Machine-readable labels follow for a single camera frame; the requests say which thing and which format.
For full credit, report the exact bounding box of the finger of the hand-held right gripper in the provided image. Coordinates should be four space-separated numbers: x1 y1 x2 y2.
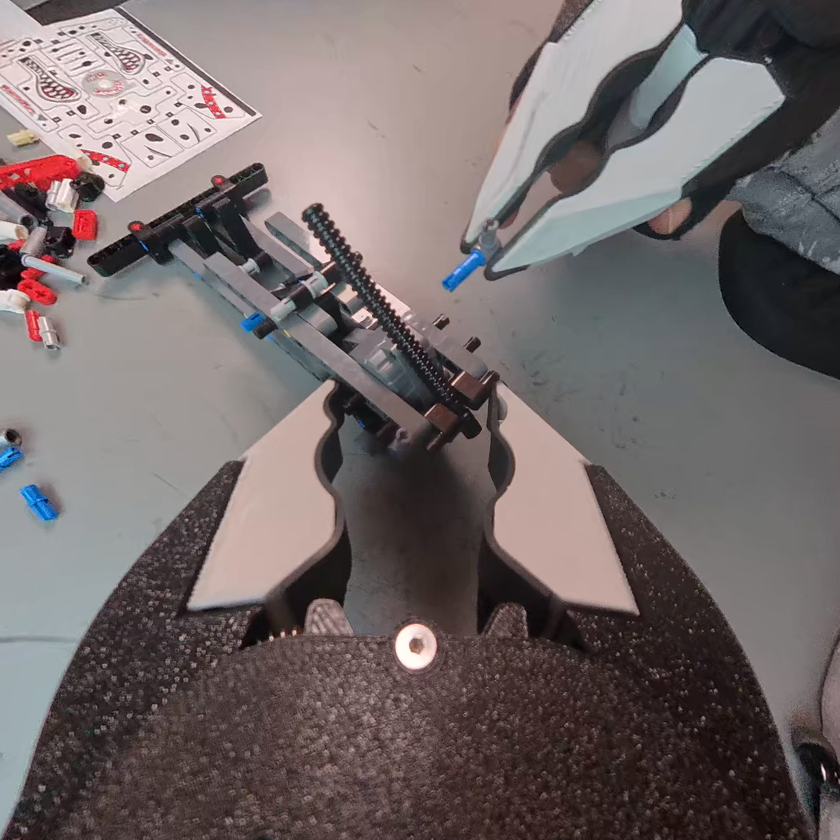
462 0 686 253
493 57 788 277

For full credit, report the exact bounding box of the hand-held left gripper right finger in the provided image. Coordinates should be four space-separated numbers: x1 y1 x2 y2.
477 381 643 620

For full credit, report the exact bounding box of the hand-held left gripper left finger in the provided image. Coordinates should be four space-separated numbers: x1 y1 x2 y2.
188 381 351 615

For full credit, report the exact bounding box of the grey toy brick chassis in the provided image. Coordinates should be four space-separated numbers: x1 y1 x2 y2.
90 164 502 454

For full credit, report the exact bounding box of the blue toy pin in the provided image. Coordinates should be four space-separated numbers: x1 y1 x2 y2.
441 256 487 292

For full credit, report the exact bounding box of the pile of red white bricks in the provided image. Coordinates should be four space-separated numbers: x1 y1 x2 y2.
0 129 103 353

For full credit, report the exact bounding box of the person's right forearm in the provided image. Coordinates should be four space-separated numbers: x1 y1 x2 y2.
729 105 840 241

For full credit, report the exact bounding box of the grey desk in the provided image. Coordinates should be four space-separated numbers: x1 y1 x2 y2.
0 0 840 788

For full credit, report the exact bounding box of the person's right hand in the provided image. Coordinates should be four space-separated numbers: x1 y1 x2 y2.
650 197 697 240

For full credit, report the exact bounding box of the white sticker sheet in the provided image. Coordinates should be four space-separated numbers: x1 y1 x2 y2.
0 7 261 202

